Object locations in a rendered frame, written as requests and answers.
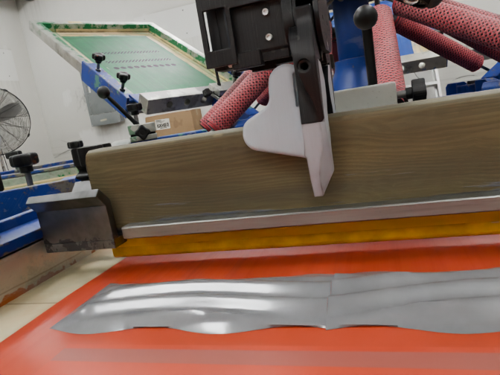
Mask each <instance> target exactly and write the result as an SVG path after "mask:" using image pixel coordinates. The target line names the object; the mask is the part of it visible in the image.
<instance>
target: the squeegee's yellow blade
mask: <svg viewBox="0 0 500 375"><path fill-rule="evenodd" d="M490 221H500V211H489V212H478V213H468V214H450V215H439V216H429V217H410V218H399V219H381V220H371V221H360V222H341V223H331V224H321V225H302V226H292V227H282V228H262V229H252V230H242V231H223V232H213V233H203V234H183V235H173V236H163V237H144V238H134V239H127V241H126V242H125V243H123V244H122V245H120V246H118V247H127V246H148V245H158V244H170V243H190V242H202V241H212V240H233V239H244V238H255V237H276V236H287V235H298V234H319V233H330V232H341V231H362V230H373V229H384V228H405V227H415V226H427V225H448V224H458V223H469V222H490Z"/></svg>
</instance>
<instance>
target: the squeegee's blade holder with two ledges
mask: <svg viewBox="0 0 500 375"><path fill-rule="evenodd" d="M489 211H500V190H496V191H487V192H478V193H462V194H453V195H444V196H428V197H419V198H410V199H394V200H385V201H376V202H360V203H351V204H343V205H326V206H318V207H308V208H293V209H283V210H275V211H258V212H250V213H241V214H225V215H216V216H207V217H191V218H182V219H166V220H157V221H148V222H132V223H129V224H127V225H125V226H123V227H122V228H121V230H122V233H123V237H124V239H134V238H144V237H163V236H173V235H183V234H203V233H213V232H223V231H242V230H252V229H262V228H282V227H292V226H302V225H321V224H331V223H341V222H360V221H371V220H381V219H399V218H410V217H429V216H439V215H450V214H468V213H478V212H489Z"/></svg>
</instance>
